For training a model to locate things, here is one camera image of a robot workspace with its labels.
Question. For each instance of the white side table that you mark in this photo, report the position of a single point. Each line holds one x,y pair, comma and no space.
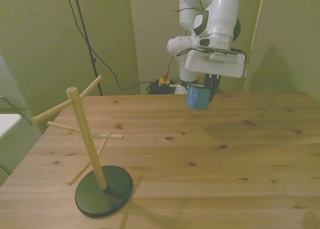
7,124

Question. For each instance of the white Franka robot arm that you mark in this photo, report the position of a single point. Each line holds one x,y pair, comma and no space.
222,14

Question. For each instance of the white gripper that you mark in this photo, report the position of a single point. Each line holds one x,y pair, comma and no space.
200,64

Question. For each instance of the blue enamel mug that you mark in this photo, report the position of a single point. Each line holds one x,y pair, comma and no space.
197,99

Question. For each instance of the wooden mug tree black base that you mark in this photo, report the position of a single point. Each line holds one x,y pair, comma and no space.
84,129

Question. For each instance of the black camera stand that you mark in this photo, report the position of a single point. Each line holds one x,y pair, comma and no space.
86,39

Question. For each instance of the yellow emergency stop button box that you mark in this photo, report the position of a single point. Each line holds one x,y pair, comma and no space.
163,82

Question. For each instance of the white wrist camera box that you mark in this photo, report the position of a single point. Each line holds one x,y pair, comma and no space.
223,57

